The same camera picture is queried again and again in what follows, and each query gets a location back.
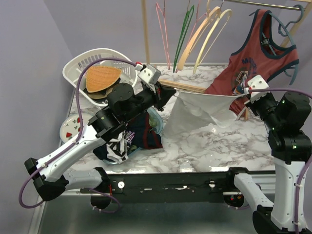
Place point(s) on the cream wooden hanger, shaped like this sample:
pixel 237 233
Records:
pixel 227 14

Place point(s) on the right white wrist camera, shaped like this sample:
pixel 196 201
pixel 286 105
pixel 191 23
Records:
pixel 257 88

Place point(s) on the watermelon pattern plate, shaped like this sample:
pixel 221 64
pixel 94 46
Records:
pixel 69 128

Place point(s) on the pile of dark clothes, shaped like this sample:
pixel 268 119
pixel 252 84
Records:
pixel 139 134

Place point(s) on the white tank top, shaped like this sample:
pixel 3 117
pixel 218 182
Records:
pixel 192 111

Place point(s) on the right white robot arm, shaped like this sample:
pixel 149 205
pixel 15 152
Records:
pixel 291 150

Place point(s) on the red graphic tank top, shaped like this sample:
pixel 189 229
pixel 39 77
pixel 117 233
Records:
pixel 259 55

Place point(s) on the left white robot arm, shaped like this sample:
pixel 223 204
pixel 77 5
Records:
pixel 50 174

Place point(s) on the wooden clothes rack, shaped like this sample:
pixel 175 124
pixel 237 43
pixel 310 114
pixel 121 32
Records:
pixel 304 12

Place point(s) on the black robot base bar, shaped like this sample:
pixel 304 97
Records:
pixel 172 187

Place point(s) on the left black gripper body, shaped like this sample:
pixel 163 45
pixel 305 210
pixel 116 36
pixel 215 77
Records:
pixel 156 98

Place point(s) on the green plastic hanger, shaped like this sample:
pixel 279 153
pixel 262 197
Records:
pixel 185 26

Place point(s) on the clear blue plastic bin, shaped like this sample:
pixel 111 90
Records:
pixel 155 121

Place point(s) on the tan wooden hanger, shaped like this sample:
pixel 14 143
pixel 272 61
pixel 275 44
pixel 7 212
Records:
pixel 210 16

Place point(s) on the pink wire hanger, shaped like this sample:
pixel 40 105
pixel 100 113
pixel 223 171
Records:
pixel 195 26
pixel 161 16

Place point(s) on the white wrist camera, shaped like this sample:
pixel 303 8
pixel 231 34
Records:
pixel 257 88
pixel 148 74

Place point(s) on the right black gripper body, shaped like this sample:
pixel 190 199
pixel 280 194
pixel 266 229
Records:
pixel 264 106

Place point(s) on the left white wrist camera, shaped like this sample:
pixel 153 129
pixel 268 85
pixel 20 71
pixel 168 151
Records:
pixel 148 74

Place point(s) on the dark hats in basket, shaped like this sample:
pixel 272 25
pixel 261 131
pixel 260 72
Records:
pixel 97 93

